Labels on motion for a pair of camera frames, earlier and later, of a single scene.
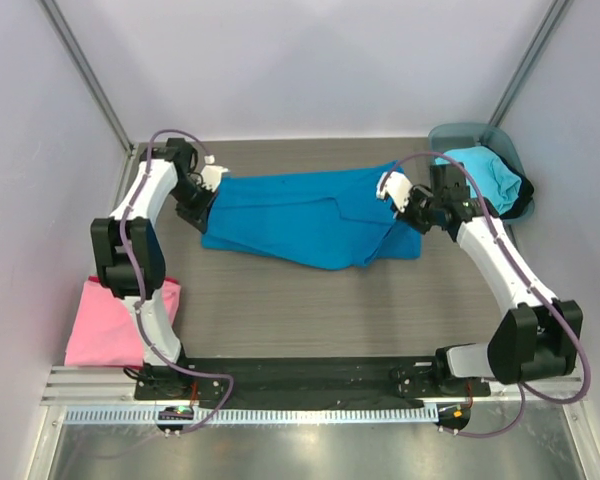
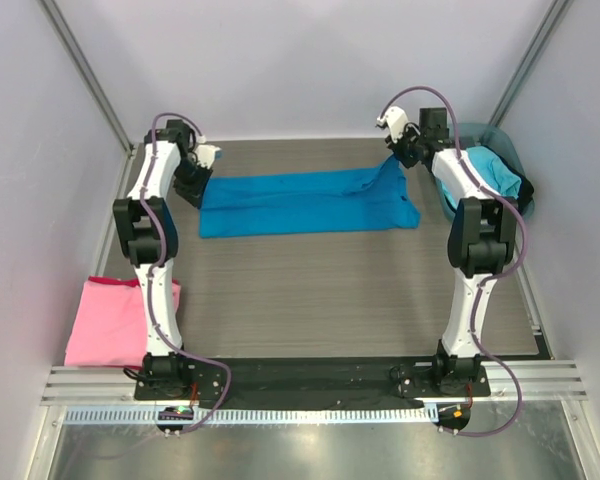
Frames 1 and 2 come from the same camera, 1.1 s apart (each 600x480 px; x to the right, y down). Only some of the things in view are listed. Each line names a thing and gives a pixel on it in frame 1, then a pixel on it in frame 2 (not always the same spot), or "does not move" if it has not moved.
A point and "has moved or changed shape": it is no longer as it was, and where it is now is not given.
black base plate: x=327 y=378 does not move
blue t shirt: x=328 y=218 has moved or changed shape
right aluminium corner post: x=531 y=62 does not move
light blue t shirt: x=493 y=179 does not move
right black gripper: x=415 y=216 -> x=404 y=151
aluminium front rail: x=111 y=385 does not move
